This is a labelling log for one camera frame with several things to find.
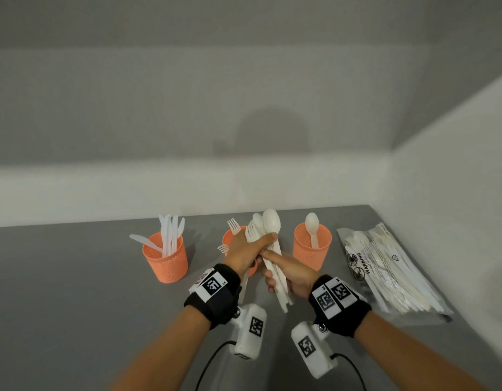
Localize person's left hand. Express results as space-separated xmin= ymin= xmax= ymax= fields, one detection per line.
xmin=223 ymin=231 xmax=278 ymax=280

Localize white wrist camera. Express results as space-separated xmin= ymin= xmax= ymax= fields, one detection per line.
xmin=291 ymin=321 xmax=338 ymax=380

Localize bunch of white plastic cutlery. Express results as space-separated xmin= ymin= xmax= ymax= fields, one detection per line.
xmin=237 ymin=208 xmax=294 ymax=314

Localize person's left forearm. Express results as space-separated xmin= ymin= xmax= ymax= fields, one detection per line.
xmin=108 ymin=305 xmax=213 ymax=391

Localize orange mesh cup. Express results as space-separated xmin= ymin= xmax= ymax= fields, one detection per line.
xmin=292 ymin=222 xmax=333 ymax=272
xmin=142 ymin=231 xmax=190 ymax=285
xmin=222 ymin=225 xmax=260 ymax=278

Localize clear plastic zip bag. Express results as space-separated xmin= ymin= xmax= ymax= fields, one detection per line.
xmin=336 ymin=222 xmax=454 ymax=324

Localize white plastic spoon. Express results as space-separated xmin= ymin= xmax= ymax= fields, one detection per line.
xmin=304 ymin=212 xmax=320 ymax=249

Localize black cable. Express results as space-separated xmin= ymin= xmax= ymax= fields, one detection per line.
xmin=332 ymin=353 xmax=368 ymax=391
xmin=193 ymin=340 xmax=237 ymax=391

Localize bunch of white plastic knives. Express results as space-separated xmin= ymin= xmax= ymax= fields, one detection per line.
xmin=159 ymin=214 xmax=180 ymax=258

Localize person's right forearm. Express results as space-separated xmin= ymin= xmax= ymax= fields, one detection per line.
xmin=354 ymin=310 xmax=490 ymax=391

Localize black wrist strap with markers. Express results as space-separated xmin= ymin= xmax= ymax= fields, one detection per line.
xmin=308 ymin=274 xmax=373 ymax=338
xmin=184 ymin=263 xmax=242 ymax=331

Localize person's right hand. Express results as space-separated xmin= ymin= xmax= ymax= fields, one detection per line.
xmin=259 ymin=249 xmax=321 ymax=300

